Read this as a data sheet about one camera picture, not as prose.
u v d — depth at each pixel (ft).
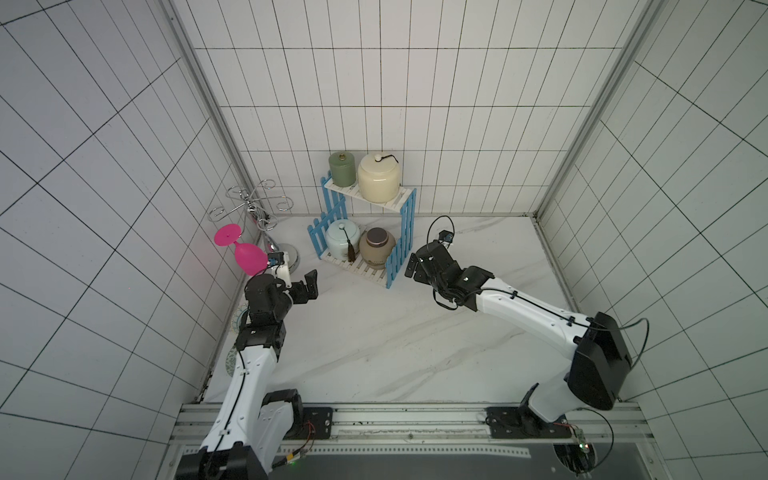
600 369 1.41
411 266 2.44
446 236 2.38
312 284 2.39
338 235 3.20
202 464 1.24
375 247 3.02
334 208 3.40
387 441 2.35
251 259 2.85
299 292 2.34
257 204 2.83
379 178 2.64
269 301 1.96
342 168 2.85
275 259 2.21
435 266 2.03
